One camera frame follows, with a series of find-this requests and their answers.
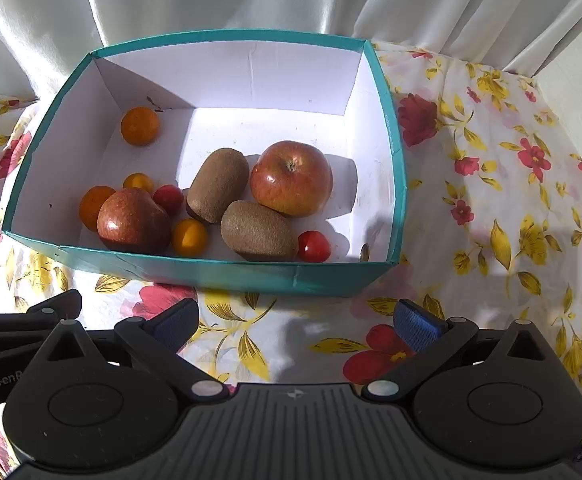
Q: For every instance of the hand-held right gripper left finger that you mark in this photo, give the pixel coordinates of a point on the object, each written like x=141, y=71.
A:
x=173, y=327

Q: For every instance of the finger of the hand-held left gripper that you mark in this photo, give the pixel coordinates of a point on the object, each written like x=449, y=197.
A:
x=58, y=302

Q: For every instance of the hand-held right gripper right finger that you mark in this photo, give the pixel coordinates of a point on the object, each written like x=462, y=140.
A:
x=418, y=326

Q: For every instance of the orange cherry tomato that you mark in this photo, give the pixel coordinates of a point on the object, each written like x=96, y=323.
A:
x=138, y=181
x=189, y=236

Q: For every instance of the orange mandarin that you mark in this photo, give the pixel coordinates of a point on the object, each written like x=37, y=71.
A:
x=92, y=205
x=140, y=126

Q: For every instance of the red apple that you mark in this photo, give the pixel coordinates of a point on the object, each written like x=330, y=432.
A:
x=291, y=180
x=133, y=222

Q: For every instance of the brown kiwi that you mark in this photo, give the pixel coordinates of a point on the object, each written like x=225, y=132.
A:
x=258, y=231
x=218, y=185

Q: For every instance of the red cherry tomato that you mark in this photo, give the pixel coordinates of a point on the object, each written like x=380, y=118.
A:
x=314, y=246
x=168, y=199

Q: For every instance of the teal cardboard box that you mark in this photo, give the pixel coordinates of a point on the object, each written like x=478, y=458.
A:
x=271, y=90

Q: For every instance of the floral tablecloth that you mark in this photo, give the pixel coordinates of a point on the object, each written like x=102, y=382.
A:
x=496, y=285

